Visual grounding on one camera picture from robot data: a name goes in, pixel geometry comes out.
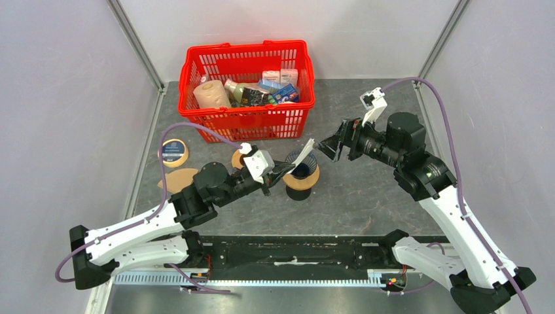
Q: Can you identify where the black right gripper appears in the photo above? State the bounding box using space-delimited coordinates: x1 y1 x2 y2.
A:
313 113 404 167

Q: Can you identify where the wooden dripper holder ring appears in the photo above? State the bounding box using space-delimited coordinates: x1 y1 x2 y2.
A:
282 164 321 192

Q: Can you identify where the white paper coffee filter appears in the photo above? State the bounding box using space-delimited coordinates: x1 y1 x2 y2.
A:
293 138 315 166

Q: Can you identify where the blue ribbed dripper cone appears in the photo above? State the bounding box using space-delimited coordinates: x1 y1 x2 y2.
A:
285 150 317 179

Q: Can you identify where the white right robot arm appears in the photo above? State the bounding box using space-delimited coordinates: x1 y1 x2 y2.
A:
316 113 536 313

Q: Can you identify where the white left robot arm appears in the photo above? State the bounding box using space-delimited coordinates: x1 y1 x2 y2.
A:
69 162 295 290

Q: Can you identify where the blue toothpaste box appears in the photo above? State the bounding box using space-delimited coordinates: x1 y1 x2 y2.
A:
272 84 300 103

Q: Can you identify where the white red carton box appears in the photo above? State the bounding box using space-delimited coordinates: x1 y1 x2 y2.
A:
279 69 298 86

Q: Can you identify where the red plastic shopping basket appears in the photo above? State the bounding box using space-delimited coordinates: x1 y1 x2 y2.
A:
177 40 315 142

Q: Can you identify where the light blue small box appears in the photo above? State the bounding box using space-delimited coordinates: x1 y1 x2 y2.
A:
257 78 285 94

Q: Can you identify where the white pink small box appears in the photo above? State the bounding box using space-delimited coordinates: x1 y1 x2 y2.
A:
262 70 281 83

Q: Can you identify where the green glass bottle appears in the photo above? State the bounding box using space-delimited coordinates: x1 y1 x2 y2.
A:
224 78 258 103

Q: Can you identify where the brown cardboard piece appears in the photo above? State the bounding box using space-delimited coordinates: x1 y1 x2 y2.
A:
165 168 199 194

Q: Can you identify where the beige paper roll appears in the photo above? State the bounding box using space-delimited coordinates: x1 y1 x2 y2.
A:
193 80 231 109

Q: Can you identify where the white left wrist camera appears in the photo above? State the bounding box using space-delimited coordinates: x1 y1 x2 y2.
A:
239 143 275 184

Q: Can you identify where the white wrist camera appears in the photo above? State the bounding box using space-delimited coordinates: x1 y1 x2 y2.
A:
239 143 275 184
359 87 387 125

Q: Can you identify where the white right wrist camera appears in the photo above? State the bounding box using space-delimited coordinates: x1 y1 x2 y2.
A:
359 87 387 125

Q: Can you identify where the slotted aluminium cable rail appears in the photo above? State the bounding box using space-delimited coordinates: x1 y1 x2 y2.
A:
113 270 394 288

